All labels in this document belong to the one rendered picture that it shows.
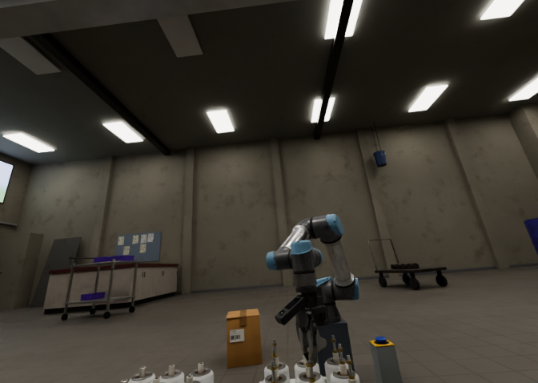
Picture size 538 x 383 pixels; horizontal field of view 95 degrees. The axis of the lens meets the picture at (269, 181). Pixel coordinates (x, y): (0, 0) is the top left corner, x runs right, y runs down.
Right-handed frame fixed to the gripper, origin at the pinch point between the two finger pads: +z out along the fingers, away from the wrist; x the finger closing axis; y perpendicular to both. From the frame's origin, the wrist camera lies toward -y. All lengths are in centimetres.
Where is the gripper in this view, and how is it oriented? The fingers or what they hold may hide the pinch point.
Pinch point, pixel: (308, 357)
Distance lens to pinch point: 95.0
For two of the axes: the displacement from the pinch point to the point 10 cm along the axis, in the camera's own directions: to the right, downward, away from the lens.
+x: -4.3, 3.3, 8.4
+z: 0.8, 9.4, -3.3
